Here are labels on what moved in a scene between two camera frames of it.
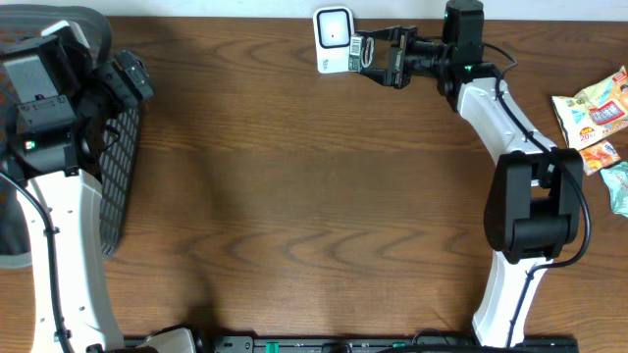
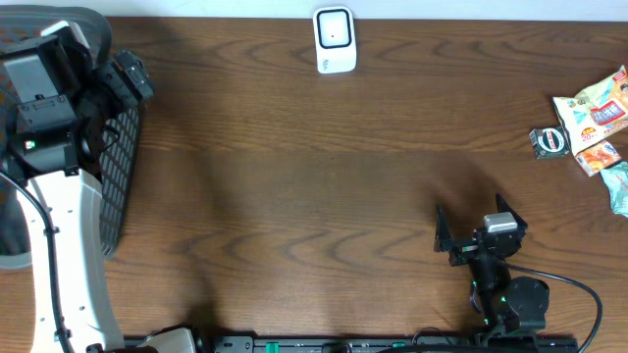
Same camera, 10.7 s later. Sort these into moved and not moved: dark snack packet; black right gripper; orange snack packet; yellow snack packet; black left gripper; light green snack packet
Moved: dark snack packet; black right gripper
Not moved: orange snack packet; black left gripper; light green snack packet; yellow snack packet
